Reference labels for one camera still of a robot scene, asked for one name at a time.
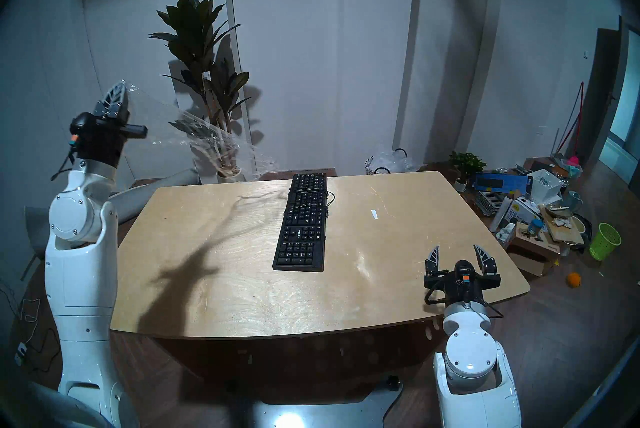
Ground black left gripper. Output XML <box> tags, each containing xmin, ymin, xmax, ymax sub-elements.
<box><xmin>70</xmin><ymin>81</ymin><xmax>148</xmax><ymax>168</ymax></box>

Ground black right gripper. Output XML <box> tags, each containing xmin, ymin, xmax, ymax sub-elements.
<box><xmin>424</xmin><ymin>244</ymin><xmax>502</xmax><ymax>305</ymax></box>

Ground clear plastic wrapping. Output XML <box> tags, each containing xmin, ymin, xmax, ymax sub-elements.
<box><xmin>120</xmin><ymin>81</ymin><xmax>278</xmax><ymax>181</ymax></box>

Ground blue keyboard box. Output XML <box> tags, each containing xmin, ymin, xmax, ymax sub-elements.
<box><xmin>474</xmin><ymin>173</ymin><xmax>533</xmax><ymax>196</ymax></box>

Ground black computer keyboard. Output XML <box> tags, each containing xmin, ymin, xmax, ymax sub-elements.
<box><xmin>272</xmin><ymin>173</ymin><xmax>337</xmax><ymax>272</ymax></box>

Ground white paper roll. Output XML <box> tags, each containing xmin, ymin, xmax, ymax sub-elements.
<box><xmin>490</xmin><ymin>197</ymin><xmax>514</xmax><ymax>232</ymax></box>

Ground metal dish rack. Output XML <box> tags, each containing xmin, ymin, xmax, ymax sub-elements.
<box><xmin>472</xmin><ymin>191</ymin><xmax>506</xmax><ymax>217</ymax></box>

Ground brown cardboard box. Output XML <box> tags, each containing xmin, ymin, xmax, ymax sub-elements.
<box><xmin>506</xmin><ymin>222</ymin><xmax>562</xmax><ymax>277</ymax></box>

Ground white yellow product box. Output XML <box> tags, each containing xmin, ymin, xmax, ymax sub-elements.
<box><xmin>510</xmin><ymin>197</ymin><xmax>543</xmax><ymax>225</ymax></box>

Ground grey bean bag cushion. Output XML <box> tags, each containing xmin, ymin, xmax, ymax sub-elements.
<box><xmin>24</xmin><ymin>168</ymin><xmax>201</xmax><ymax>257</ymax></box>

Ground tall potted leafy plant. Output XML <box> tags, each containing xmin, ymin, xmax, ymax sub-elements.
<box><xmin>148</xmin><ymin>0</ymin><xmax>252</xmax><ymax>184</ymax></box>

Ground small green potted plant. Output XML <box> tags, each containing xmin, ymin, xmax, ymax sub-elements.
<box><xmin>447</xmin><ymin>151</ymin><xmax>487</xmax><ymax>192</ymax></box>

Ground wooden cutting board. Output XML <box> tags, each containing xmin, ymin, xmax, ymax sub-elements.
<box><xmin>540</xmin><ymin>204</ymin><xmax>586</xmax><ymax>246</ymax></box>

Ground white open box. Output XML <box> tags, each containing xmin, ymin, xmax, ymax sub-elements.
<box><xmin>527</xmin><ymin>169</ymin><xmax>568</xmax><ymax>205</ymax></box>

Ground white basket with plastic bags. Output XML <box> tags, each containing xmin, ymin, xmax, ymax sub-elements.
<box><xmin>364</xmin><ymin>146</ymin><xmax>423</xmax><ymax>176</ymax></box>

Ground teal mug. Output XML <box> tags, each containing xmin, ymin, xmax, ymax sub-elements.
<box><xmin>562</xmin><ymin>190</ymin><xmax>584</xmax><ymax>215</ymax></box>

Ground green plastic waste basket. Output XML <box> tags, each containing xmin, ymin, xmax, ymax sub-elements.
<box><xmin>588</xmin><ymin>223</ymin><xmax>622</xmax><ymax>261</ymax></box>

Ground dark door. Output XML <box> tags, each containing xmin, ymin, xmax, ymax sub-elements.
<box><xmin>580</xmin><ymin>27</ymin><xmax>626</xmax><ymax>167</ymax></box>

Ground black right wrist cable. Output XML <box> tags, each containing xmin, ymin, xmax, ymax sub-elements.
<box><xmin>424</xmin><ymin>277</ymin><xmax>506</xmax><ymax>318</ymax></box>

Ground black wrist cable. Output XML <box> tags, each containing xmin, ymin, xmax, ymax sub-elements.
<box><xmin>50</xmin><ymin>147</ymin><xmax>76</xmax><ymax>181</ymax></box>
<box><xmin>424</xmin><ymin>277</ymin><xmax>506</xmax><ymax>318</ymax></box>

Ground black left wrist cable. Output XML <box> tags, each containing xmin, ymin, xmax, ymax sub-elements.
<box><xmin>50</xmin><ymin>147</ymin><xmax>76</xmax><ymax>181</ymax></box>

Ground red handled broom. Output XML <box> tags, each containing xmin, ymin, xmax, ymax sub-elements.
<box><xmin>555</xmin><ymin>82</ymin><xmax>586</xmax><ymax>168</ymax></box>

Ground grey metal robot base plate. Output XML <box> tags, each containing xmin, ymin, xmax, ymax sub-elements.
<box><xmin>250</xmin><ymin>374</ymin><xmax>405</xmax><ymax>428</ymax></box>

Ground black floor cables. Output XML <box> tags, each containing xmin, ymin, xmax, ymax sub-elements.
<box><xmin>0</xmin><ymin>277</ymin><xmax>61</xmax><ymax>372</ymax></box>

